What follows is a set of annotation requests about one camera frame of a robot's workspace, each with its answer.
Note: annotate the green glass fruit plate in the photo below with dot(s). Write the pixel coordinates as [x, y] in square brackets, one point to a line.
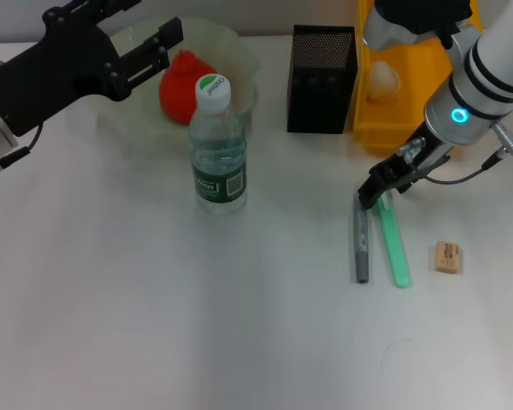
[128, 124]

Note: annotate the green plastic pen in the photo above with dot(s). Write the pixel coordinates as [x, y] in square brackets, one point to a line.
[395, 247]

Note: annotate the black mesh pen holder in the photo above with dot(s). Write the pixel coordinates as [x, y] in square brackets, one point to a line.
[320, 85]

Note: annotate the yellow plastic bin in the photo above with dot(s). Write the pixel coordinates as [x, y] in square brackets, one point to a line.
[410, 111]

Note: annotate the red-orange toy orange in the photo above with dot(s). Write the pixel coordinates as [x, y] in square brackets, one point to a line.
[177, 94]

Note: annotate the beige eraser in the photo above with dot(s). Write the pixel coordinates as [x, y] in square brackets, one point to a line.
[448, 256]

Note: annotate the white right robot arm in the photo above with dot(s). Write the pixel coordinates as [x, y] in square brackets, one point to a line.
[491, 77]

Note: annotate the clear green-label water bottle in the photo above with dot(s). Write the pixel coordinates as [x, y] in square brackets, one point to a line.
[218, 162]

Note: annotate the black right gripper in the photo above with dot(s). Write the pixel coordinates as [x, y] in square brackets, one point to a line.
[423, 162]

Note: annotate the white paper ball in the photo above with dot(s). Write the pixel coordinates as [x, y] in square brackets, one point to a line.
[384, 81]

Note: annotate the grey marker pen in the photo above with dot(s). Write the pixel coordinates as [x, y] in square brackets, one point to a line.
[361, 243]

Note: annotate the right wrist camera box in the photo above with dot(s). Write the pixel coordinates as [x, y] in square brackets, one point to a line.
[419, 17]

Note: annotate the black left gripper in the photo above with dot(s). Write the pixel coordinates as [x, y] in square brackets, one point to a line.
[64, 68]

